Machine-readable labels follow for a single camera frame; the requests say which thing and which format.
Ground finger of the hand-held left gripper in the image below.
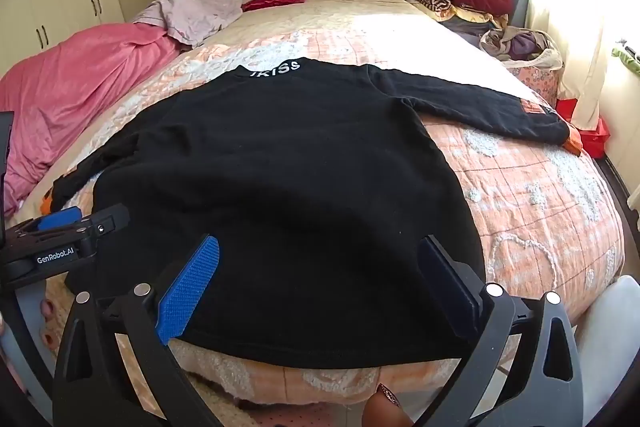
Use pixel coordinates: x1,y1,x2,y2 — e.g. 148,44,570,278
75,203,132,240
15,206,85,238

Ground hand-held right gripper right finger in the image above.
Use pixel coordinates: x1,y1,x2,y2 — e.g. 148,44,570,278
419,234,585,427

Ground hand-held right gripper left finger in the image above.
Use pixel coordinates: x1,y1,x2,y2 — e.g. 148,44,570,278
52,234,223,427

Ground black sweater with orange cuffs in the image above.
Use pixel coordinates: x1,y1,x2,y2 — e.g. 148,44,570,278
40,59,583,370

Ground heap of mixed clothes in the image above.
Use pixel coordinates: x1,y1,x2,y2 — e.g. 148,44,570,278
485,29,546,62

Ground person's left hand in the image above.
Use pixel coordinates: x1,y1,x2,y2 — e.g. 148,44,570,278
39,299,60,349

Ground person's right hand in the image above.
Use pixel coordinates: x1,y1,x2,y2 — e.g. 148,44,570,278
361,382,416,427

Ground peach checked quilt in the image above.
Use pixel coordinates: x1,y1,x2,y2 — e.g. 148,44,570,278
10,0,626,427

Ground pink blanket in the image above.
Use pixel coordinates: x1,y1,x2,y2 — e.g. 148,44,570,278
0,22,183,218

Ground red box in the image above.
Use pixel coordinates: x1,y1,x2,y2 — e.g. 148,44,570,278
555,99,612,158

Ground lilac garment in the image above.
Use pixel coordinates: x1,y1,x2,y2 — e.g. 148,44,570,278
132,0,246,48

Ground floral laundry basket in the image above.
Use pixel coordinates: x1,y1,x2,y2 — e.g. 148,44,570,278
480,27,565,108

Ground green cloth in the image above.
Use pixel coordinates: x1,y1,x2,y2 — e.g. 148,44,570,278
612,39,640,76

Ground grey bedside cabinet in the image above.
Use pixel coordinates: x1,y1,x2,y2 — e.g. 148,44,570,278
510,0,531,28

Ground cream curtain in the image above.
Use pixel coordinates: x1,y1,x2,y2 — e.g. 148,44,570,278
505,0,626,130

